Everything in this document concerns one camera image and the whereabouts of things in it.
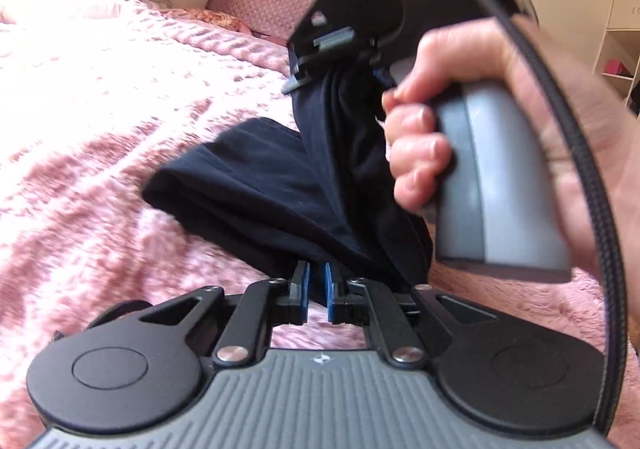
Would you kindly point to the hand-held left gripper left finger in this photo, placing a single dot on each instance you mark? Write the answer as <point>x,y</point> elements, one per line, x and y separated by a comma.
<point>301,294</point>

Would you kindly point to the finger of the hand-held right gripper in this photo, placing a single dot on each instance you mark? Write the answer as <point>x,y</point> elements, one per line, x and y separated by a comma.
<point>325,54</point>

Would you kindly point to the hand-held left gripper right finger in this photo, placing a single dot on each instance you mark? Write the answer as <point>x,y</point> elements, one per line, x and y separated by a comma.
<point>330,294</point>

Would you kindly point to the black pants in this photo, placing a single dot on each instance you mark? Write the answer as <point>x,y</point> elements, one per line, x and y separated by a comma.
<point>250,189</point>

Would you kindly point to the person's right hand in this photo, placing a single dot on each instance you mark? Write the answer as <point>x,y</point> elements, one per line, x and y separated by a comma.
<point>415,149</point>

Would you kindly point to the pink padded headboard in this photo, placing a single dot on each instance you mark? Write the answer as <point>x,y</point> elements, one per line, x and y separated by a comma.
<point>260,4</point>

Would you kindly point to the orange patterned pillow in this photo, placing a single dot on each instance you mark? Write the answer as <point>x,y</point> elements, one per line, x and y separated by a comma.
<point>220,19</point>

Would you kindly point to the white shelf unit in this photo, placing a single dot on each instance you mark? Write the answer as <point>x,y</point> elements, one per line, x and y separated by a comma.
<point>620,29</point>

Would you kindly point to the pink fluffy blanket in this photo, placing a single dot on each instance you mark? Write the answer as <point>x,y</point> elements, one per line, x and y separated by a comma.
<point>100,129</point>

